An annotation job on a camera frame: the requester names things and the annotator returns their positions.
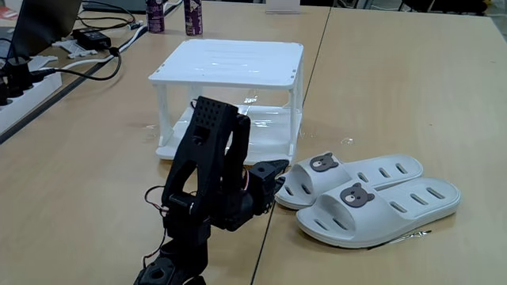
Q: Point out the black flat device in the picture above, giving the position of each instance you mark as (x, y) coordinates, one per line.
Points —
(115, 6)

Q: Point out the white printed plastic part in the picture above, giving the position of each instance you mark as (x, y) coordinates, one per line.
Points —
(73, 48)

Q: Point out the white cardboard box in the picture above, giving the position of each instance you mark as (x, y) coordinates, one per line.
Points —
(283, 6)

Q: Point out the black power plug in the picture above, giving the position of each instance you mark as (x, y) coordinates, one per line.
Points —
(17, 75)

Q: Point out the black laptop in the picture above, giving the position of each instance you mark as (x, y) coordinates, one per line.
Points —
(43, 23)

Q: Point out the white power strip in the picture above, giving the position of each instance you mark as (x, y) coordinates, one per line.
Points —
(27, 99)

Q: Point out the purple drink can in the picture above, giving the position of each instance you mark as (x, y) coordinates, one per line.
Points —
(155, 16)
(193, 17)

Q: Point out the white two-tier plastic box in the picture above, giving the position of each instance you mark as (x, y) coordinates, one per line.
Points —
(229, 63)

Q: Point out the thin metal pin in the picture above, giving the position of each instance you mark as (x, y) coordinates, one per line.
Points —
(420, 234)

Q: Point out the black chair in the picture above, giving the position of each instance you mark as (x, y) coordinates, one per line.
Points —
(443, 4)

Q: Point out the black power adapter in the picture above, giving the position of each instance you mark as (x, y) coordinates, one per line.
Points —
(92, 39)

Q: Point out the white bear slipper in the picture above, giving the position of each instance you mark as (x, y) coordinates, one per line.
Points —
(396, 221)
(368, 170)

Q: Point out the clear plastic scrap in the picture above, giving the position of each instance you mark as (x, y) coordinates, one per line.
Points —
(347, 140)

